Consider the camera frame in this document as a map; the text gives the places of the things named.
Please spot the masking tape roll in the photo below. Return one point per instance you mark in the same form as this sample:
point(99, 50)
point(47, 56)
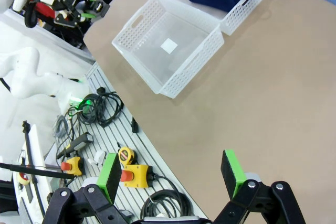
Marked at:
point(24, 179)

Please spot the thin black rod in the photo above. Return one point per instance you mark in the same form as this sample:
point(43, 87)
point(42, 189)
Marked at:
point(39, 172)

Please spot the black handheld enabling switch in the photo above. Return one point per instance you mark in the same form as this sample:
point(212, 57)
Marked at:
point(78, 141)

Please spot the small black clamp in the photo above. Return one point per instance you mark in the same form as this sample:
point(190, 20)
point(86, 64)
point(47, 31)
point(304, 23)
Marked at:
point(134, 125)

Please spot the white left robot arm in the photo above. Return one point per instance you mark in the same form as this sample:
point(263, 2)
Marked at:
point(23, 72)

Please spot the small white plastic part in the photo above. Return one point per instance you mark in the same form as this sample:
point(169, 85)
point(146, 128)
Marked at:
point(97, 157)

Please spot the white board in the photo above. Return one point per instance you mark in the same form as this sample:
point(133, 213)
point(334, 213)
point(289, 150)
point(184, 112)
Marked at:
point(39, 155)

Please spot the red plastic object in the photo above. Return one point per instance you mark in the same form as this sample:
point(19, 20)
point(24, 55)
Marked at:
point(44, 10)

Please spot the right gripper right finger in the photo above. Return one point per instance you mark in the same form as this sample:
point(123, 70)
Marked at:
point(232, 171)

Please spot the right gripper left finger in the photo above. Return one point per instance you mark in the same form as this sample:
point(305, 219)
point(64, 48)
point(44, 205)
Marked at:
point(110, 179)

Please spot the yellow tape measure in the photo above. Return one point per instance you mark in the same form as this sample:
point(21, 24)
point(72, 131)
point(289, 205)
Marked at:
point(127, 155)

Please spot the yellow emergency stop box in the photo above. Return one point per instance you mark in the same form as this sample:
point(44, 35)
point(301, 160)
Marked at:
point(72, 166)
point(136, 176)

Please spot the black tripod pole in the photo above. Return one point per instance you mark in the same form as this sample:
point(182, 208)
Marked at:
point(30, 150)

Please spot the translucent white perforated plastic basket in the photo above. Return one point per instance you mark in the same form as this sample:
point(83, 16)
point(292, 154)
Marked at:
point(236, 16)
point(168, 61)

